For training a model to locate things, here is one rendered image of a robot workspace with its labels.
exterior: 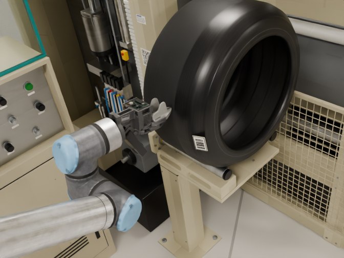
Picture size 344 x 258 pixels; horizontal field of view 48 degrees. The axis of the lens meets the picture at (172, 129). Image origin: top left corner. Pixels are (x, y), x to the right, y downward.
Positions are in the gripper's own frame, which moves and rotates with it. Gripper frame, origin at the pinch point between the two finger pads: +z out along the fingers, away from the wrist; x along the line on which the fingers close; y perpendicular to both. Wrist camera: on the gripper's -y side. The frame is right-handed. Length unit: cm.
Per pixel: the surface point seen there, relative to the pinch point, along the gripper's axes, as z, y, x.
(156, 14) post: 21.2, 19.6, 27.7
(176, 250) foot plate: 32, -119, 34
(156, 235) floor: 31, -120, 52
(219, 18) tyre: 19.0, 25.0, -3.4
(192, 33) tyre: 12.2, 21.1, 1.4
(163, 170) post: 29, -61, 38
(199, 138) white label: 3.1, -6.7, -10.4
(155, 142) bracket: 14.5, -30.7, 25.2
